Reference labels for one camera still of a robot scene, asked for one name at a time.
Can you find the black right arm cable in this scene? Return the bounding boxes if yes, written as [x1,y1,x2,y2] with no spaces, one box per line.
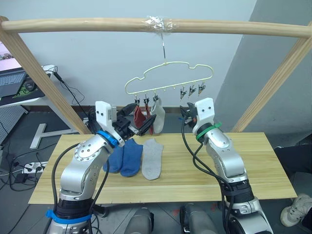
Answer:
[181,118,235,234]

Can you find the green wrist zip tie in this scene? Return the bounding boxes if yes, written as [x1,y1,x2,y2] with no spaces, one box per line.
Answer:
[195,121,223,142]

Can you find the blue sock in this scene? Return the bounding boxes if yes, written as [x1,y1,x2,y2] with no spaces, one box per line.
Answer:
[102,143,125,174]
[120,138,144,177]

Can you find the white power strip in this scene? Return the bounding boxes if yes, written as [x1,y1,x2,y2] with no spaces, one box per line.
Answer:
[22,160,48,174]

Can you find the wooden slanted rack pole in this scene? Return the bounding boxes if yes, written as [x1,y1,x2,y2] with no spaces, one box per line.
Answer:
[0,15,92,135]
[231,36,312,133]

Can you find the thin black desk cable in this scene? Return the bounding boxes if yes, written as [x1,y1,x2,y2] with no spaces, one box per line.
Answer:
[53,71,86,108]

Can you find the white sock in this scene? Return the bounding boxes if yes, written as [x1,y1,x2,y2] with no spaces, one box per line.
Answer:
[150,98,166,134]

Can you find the wooden horizontal rack rod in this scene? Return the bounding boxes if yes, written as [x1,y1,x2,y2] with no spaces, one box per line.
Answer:
[0,16,312,39]

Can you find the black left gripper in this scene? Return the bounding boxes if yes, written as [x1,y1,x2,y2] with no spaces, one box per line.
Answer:
[112,103,157,141]

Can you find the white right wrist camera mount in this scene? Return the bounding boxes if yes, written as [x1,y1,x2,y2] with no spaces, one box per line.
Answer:
[192,97,216,136]

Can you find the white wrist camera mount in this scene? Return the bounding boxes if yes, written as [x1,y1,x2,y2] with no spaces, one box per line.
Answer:
[192,97,216,136]
[95,100,125,148]

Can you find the white sneaker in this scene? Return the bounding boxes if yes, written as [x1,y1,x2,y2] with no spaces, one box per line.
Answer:
[280,193,312,228]

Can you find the clear tape wrap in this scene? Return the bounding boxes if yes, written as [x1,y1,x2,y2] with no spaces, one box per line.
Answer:
[140,15,175,33]

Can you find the small white desk device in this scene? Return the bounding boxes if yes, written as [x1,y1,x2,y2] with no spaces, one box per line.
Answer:
[41,64,59,74]

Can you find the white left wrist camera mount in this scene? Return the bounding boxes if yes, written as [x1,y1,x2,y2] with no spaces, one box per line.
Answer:
[95,100,125,148]

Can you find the black green mouse pad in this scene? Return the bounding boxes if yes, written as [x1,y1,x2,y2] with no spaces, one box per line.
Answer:
[0,79,46,102]

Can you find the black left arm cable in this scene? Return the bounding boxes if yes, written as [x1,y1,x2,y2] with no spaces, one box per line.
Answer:
[51,143,110,234]

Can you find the grey rounded shape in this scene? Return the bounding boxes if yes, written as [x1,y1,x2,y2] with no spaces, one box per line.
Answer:
[180,203,218,234]
[126,207,155,234]

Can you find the grey sock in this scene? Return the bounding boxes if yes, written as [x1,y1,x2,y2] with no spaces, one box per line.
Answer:
[141,138,165,181]

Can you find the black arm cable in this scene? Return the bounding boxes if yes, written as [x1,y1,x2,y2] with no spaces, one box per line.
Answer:
[51,143,110,234]
[181,118,235,234]

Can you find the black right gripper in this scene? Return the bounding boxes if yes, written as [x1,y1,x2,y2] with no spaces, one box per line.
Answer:
[179,102,198,128]

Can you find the white desk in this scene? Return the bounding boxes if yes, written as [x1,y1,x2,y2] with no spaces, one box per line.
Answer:
[0,64,79,150]

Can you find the pale yellow clip hanger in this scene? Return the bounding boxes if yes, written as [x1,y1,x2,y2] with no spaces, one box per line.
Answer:
[124,31,215,96]

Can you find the blue wrist zip tie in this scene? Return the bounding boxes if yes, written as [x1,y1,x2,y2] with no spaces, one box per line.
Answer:
[97,130,125,147]

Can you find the grey perforated panel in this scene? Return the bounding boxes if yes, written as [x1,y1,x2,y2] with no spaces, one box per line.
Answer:
[0,105,28,145]

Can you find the red sock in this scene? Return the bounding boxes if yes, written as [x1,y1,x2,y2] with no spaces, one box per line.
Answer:
[145,104,155,135]
[134,105,145,129]

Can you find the grey laptop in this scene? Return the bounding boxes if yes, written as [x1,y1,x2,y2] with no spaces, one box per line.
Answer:
[0,40,27,98]

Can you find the black trouser leg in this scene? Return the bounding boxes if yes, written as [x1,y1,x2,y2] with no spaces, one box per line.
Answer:
[273,142,312,174]

